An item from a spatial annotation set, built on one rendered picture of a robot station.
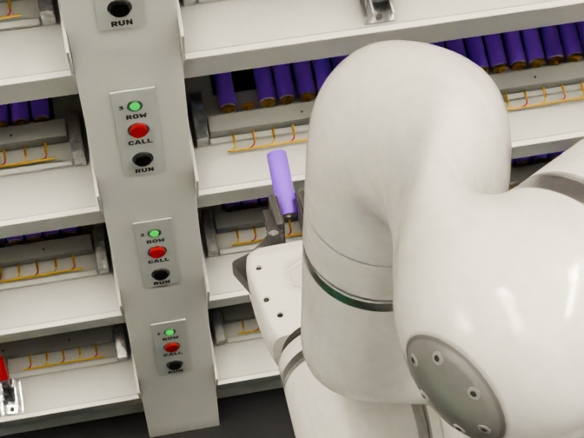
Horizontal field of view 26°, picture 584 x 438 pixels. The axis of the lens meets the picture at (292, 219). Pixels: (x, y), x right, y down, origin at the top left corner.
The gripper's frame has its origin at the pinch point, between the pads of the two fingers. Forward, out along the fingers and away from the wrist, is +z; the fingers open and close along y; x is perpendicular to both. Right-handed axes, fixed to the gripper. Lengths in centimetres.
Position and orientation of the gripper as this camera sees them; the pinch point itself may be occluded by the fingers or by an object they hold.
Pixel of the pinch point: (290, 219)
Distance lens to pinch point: 112.3
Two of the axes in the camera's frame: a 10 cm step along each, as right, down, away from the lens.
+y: -9.8, 1.6, -1.1
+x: 0.4, 7.1, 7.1
